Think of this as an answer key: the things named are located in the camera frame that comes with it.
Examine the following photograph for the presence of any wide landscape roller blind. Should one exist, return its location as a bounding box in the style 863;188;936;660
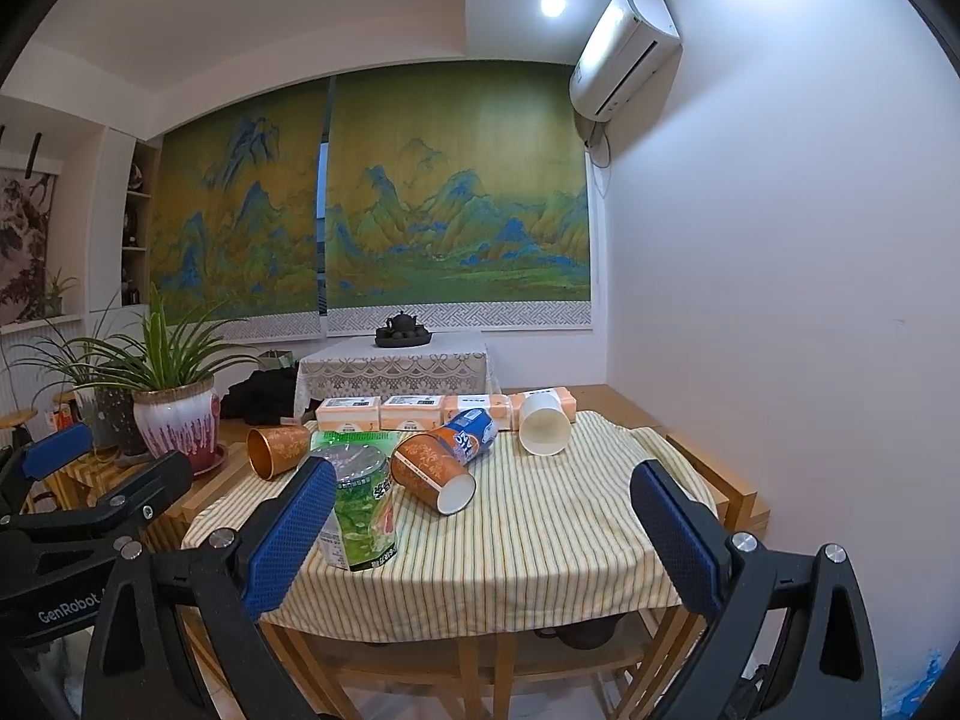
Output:
323;60;594;336

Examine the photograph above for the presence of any hanging scroll painting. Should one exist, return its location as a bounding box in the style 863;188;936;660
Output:
0;168;59;328

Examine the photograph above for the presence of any blue plastic sheet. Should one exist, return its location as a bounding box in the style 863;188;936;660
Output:
880;643;947;718

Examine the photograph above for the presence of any blue snack packet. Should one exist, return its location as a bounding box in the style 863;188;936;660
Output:
433;408;498;467

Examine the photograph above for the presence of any wooden table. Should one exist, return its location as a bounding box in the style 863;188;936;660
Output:
56;385;771;720

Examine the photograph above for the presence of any black cloth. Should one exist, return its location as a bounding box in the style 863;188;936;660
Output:
223;369;302;426

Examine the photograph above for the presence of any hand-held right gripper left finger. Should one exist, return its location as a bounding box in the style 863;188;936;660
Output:
81;456;338;720

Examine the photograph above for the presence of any white red glazed pot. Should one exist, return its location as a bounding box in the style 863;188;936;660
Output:
132;378;228;478

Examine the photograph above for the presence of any green spider plant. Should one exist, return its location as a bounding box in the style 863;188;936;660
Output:
71;283;260;395

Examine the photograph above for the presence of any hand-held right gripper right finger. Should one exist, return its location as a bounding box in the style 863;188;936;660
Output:
630;457;883;720

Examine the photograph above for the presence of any yellow striped cloth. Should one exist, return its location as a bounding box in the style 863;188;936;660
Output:
182;409;718;644

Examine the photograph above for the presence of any lace-covered side table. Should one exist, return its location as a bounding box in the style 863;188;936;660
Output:
294;330;493;419

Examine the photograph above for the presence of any green snack bag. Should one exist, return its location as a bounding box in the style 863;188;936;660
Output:
310;443;399;572

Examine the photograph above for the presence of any small potted plant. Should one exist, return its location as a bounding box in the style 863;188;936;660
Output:
39;268;78;318

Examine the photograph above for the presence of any golden patterned cup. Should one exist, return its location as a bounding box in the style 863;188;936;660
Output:
247;424;313;480

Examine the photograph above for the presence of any narrow landscape roller blind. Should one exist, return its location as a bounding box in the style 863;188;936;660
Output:
146;79;332;343

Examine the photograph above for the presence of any wooden wall shelf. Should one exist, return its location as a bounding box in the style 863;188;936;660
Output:
118;138;163;310

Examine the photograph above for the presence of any thin leaved green plant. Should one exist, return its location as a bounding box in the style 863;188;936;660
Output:
4;292;125;398

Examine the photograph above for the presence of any dark speckled plant pot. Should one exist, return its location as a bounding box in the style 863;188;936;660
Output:
73;385;145;457

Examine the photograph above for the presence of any air conditioner pipe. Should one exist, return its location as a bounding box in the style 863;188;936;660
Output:
576;114;613;167

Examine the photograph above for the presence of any green snack packet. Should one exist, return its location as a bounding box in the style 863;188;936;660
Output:
310;428;392;452

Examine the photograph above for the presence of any white air conditioner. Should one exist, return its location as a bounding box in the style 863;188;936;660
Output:
568;0;684;122

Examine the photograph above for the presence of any orange patterned paper cup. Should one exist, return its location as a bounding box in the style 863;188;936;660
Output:
390;431;478;517

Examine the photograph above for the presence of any white paper cup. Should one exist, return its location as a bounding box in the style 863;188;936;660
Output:
518;391;573;458

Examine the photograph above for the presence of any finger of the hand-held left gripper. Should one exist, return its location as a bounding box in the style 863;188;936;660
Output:
0;422;95;515
0;450;194;563

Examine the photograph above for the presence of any wooden stool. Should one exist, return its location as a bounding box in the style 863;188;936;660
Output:
0;408;40;452

